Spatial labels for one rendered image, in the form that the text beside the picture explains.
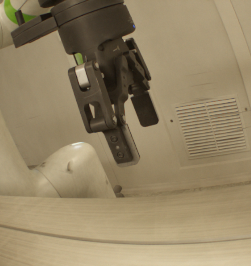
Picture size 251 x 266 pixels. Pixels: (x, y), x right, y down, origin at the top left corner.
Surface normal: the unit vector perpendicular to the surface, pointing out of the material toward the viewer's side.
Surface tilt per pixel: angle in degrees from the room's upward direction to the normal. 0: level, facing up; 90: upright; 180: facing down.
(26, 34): 90
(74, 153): 18
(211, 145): 40
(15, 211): 0
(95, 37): 90
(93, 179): 89
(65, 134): 90
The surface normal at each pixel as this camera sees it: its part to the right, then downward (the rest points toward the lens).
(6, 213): -0.35, -0.88
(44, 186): 0.30, -0.51
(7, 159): 0.69, -0.07
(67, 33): -0.62, 0.47
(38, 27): -0.28, 0.43
